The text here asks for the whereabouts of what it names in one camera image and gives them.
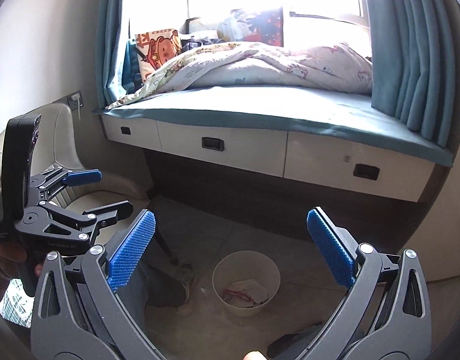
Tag white foam sheet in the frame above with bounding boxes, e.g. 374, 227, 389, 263
225, 279, 269, 308

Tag white round trash bin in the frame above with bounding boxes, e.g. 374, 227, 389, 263
211, 250, 281, 318

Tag person's left hand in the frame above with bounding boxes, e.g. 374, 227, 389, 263
0, 243, 27, 302

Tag person's right hand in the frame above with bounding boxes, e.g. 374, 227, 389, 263
243, 350, 267, 360

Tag beige leather chair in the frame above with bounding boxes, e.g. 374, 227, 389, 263
0, 102, 179, 265

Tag grey sneaker left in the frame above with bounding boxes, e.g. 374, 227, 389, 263
168, 262, 198, 311

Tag left white drawer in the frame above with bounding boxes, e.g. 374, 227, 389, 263
101, 115, 162, 151

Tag white drawer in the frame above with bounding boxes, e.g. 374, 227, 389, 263
101, 115, 162, 151
157, 122, 287, 177
284, 132, 434, 202

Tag right white drawer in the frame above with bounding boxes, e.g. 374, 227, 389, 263
284, 132, 434, 202

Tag teal curtain left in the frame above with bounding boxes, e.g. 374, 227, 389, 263
96, 0, 142, 109

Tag teal curtain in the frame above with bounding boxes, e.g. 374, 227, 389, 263
367, 0, 460, 147
96, 0, 142, 109

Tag middle white drawer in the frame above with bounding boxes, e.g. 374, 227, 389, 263
157, 122, 287, 177

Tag teal mattress sheet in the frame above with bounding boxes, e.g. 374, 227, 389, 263
94, 85, 455, 167

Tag yellow cartoon bear pillow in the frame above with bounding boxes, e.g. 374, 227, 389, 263
136, 28, 181, 82

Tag dark clothing pile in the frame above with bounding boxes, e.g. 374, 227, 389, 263
181, 37, 223, 52

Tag pink cartoon quilt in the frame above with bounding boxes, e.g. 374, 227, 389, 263
106, 41, 373, 111

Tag starry blue red pillow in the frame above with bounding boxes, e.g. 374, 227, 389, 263
217, 7, 284, 47

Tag teal curtain right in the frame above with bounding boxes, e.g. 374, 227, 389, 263
367, 0, 460, 147

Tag wall power socket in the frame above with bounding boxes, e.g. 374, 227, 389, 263
67, 91, 84, 111

